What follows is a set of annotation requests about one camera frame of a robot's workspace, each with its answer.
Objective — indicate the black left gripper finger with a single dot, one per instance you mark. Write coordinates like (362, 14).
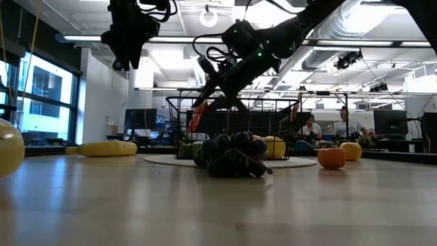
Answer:
(135, 54)
(127, 54)

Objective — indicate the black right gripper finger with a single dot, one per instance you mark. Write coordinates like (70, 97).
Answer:
(208, 95)
(216, 102)

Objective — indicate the green toy lime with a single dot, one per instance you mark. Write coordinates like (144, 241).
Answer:
(186, 151)

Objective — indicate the dark purple toy grapes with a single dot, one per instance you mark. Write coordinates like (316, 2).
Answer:
(232, 160)

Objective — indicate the yellow toy lemon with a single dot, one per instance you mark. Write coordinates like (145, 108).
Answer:
(353, 150)
(276, 147)

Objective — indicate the yellow toy banana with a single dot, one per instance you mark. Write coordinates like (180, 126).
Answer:
(106, 149)

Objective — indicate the orange-red toy tomato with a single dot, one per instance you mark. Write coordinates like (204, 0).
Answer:
(331, 158)

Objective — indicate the yellow toy mango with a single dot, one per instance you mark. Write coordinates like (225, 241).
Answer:
(10, 150)

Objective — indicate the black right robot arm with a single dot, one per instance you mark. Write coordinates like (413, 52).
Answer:
(307, 20)

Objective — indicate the black ceiling spotlight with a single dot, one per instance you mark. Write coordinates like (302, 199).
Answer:
(118, 64)

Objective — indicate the long ceiling light strip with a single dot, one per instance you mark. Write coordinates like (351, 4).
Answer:
(85, 38)

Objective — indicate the round white ceiling lamp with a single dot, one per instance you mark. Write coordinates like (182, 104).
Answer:
(208, 22)

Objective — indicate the black computer monitor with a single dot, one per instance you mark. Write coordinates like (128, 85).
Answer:
(390, 122)
(140, 119)

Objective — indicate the person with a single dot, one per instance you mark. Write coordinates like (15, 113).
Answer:
(310, 130)
(348, 128)

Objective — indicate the large black-framed window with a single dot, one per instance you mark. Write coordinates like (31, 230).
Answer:
(48, 99)

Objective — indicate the black track light cluster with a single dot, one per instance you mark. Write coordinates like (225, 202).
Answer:
(346, 61)

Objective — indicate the black metal rack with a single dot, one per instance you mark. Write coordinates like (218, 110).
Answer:
(347, 116)

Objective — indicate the small green potted plant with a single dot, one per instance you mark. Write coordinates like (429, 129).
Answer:
(364, 141)

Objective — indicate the silver air duct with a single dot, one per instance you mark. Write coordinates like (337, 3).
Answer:
(348, 24)

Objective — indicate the black aluminium table frame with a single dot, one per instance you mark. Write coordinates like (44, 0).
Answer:
(403, 157)

